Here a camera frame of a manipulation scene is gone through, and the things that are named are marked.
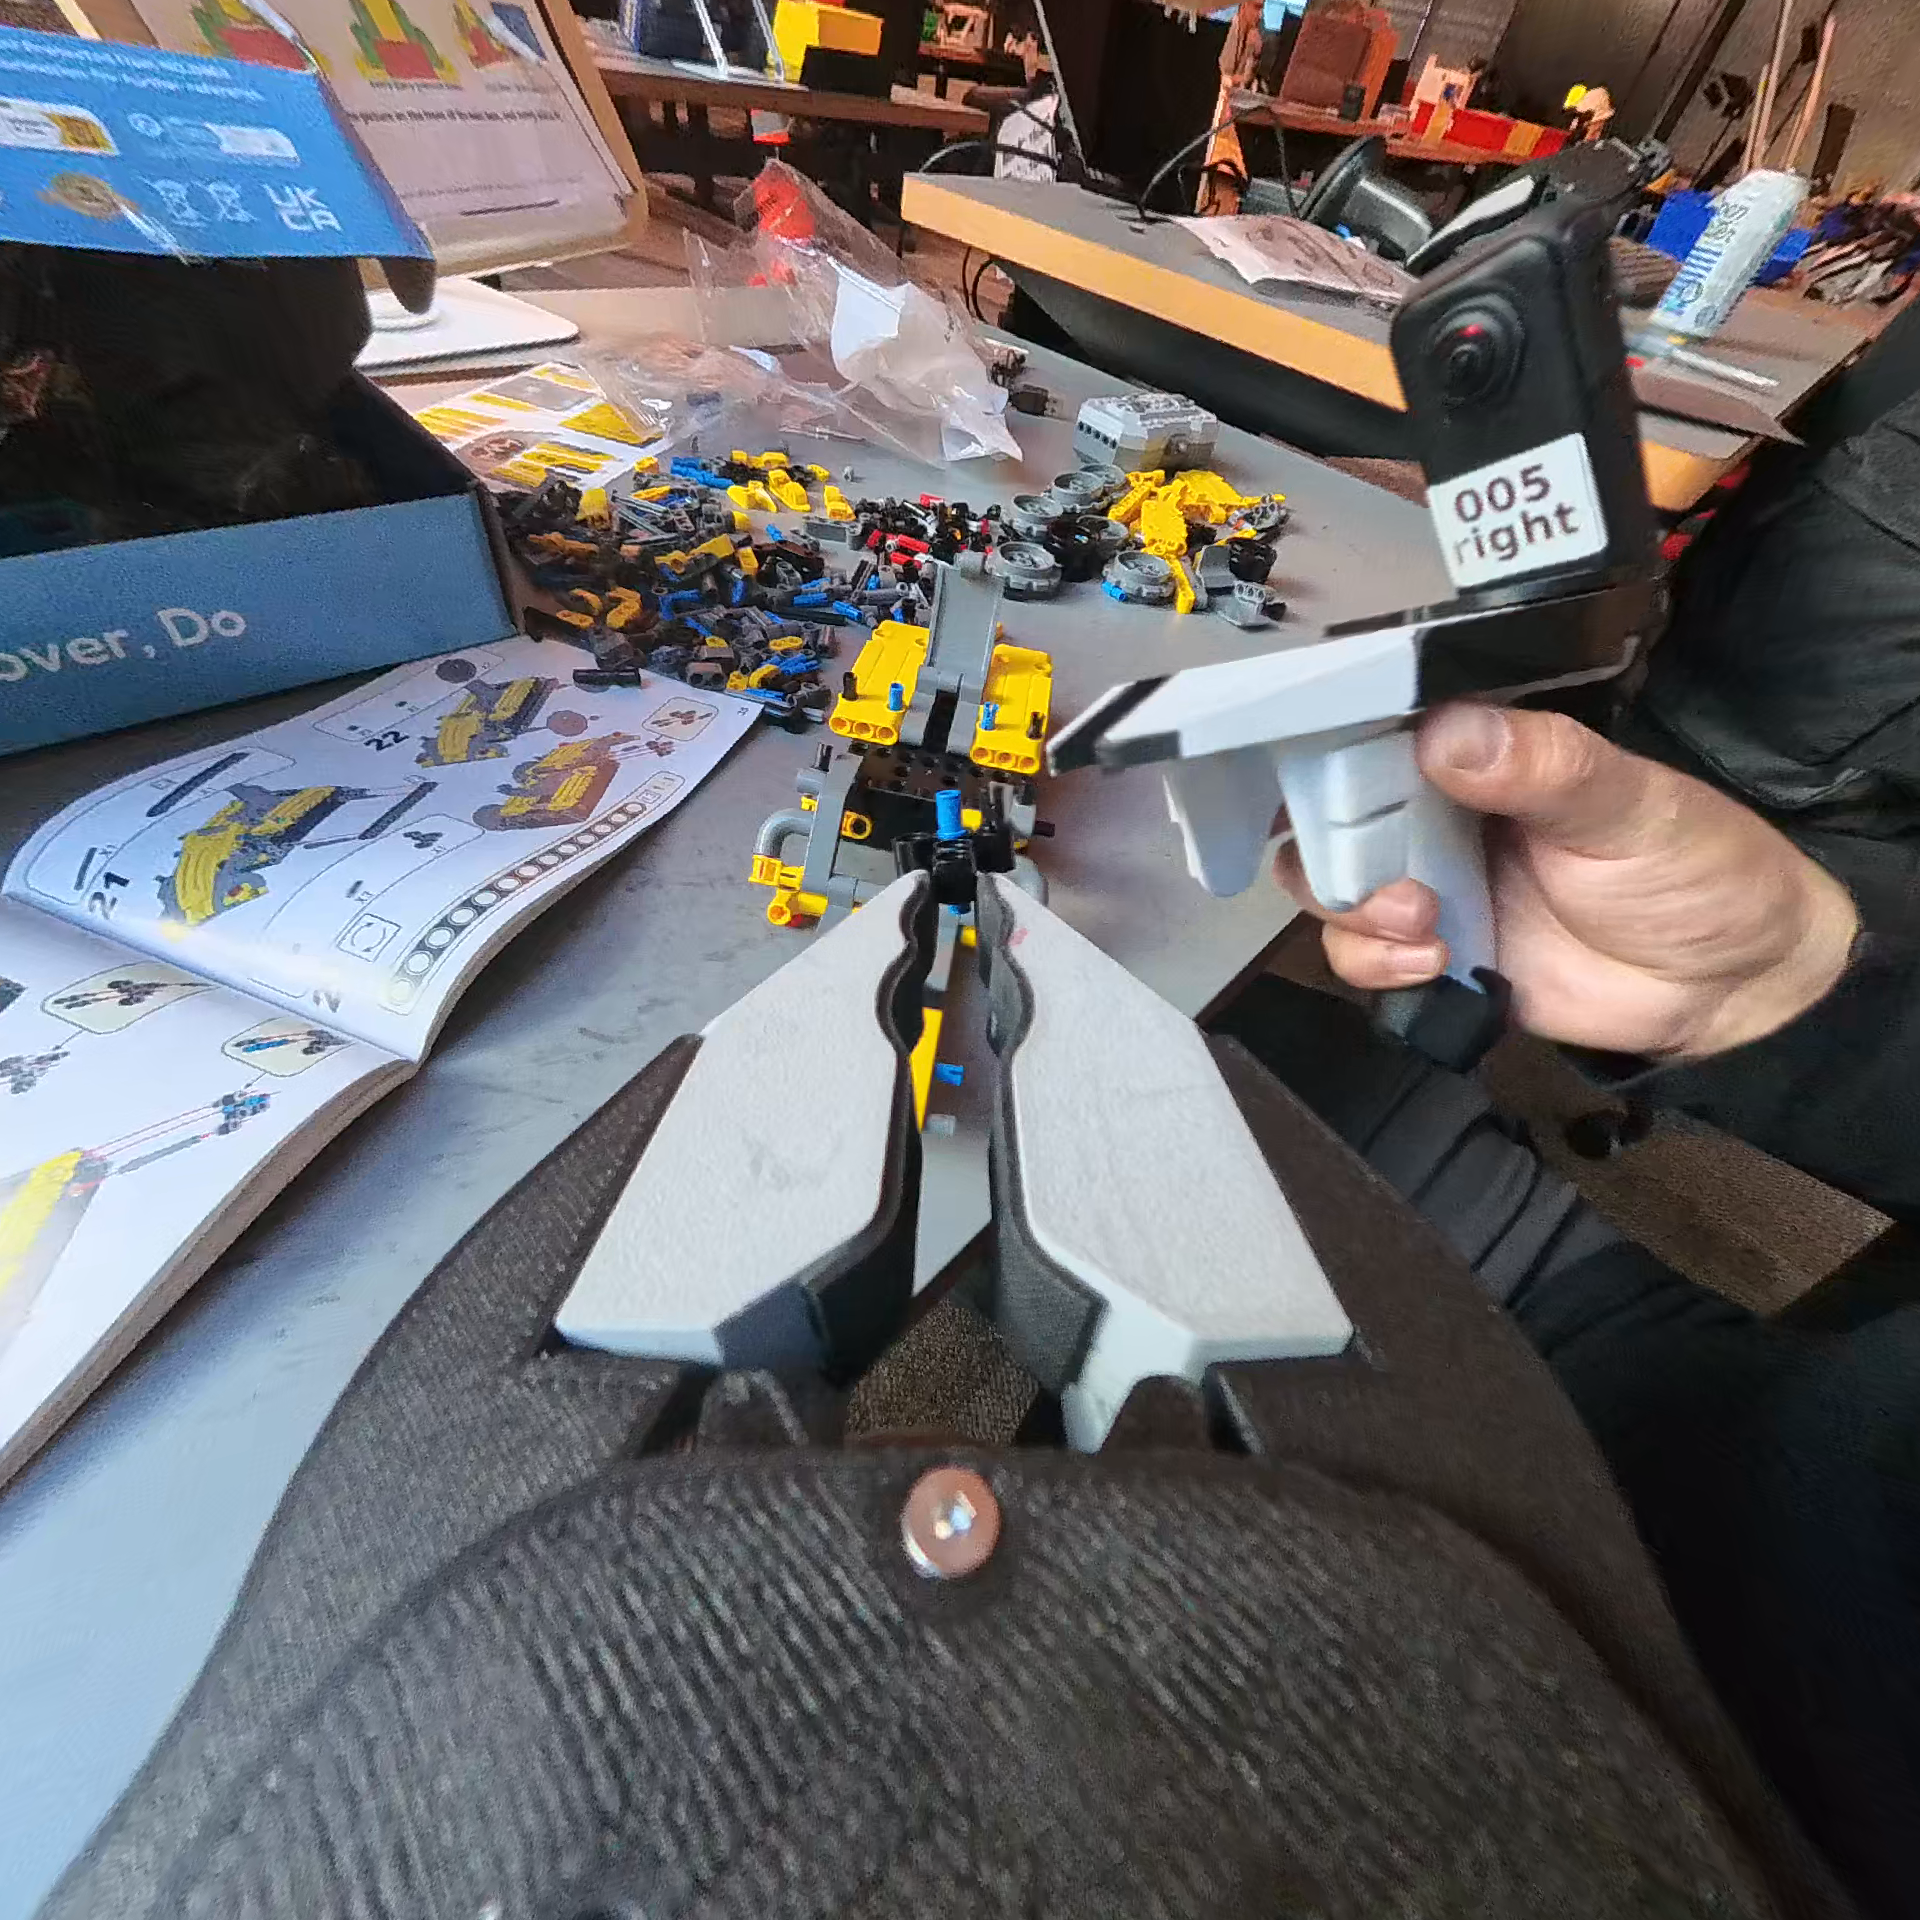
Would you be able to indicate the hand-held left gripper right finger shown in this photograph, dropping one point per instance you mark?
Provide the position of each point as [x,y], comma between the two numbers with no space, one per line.
[1155,1187]

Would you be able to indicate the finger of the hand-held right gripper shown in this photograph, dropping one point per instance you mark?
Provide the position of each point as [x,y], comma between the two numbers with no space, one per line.
[1291,660]
[1260,728]

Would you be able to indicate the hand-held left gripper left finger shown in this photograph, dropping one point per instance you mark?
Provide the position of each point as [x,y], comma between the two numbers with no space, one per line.
[749,1187]

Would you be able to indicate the black connector piece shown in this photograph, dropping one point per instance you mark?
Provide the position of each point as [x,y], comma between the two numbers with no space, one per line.
[955,868]

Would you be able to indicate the person's right forearm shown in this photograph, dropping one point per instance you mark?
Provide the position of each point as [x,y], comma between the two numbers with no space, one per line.
[1888,1079]

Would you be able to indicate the grey desk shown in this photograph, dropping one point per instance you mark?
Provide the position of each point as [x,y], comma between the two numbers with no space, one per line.
[569,1050]

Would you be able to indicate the person's right hand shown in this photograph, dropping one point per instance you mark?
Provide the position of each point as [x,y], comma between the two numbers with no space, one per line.
[1650,916]

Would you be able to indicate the white wipes canister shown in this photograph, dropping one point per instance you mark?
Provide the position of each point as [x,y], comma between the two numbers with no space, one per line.
[1725,254]

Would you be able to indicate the black rounded device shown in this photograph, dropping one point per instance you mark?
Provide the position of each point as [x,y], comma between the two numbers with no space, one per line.
[1363,196]

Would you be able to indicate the printed paper sheet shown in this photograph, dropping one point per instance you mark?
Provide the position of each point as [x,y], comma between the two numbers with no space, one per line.
[1291,254]

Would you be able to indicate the yellow grey brick vehicle model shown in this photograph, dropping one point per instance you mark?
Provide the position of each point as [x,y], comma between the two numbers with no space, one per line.
[886,684]

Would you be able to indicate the dark table with wooden edge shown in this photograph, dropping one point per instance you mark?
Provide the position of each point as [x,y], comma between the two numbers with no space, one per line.
[1079,239]

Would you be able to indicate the open instruction booklet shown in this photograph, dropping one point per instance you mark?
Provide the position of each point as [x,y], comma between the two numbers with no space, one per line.
[300,901]

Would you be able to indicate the pile of loose building pieces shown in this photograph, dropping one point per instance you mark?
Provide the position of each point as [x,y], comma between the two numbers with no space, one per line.
[719,585]

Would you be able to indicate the clear bag with red print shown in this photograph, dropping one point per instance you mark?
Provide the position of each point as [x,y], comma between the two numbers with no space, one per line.
[782,239]

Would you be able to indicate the person's black jacket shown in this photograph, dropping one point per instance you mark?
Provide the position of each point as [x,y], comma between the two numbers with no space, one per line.
[1768,1500]

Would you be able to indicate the blue cardboard kit box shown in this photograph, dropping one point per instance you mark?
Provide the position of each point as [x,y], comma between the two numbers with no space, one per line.
[224,631]

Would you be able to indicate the yellow black sticker sheet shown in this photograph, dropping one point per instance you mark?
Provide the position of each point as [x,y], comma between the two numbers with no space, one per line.
[525,434]

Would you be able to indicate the white flat stand base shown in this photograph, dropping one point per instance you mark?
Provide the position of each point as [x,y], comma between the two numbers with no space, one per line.
[480,323]

